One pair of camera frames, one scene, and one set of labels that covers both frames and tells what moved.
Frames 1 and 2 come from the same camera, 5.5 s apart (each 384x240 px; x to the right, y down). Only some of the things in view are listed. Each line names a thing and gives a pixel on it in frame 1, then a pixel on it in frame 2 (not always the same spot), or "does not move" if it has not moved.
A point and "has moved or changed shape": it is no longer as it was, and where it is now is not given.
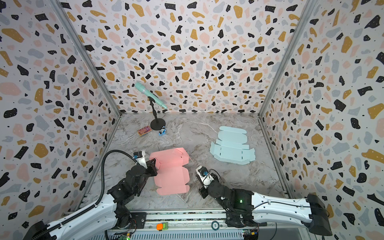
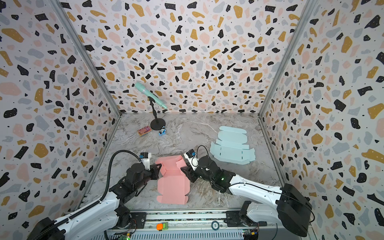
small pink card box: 144,131 does not move
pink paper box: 172,176 has moved or changed shape
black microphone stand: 157,123 does not move
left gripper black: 151,167 does not move
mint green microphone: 140,87 does not move
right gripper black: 203,190 -> 189,172
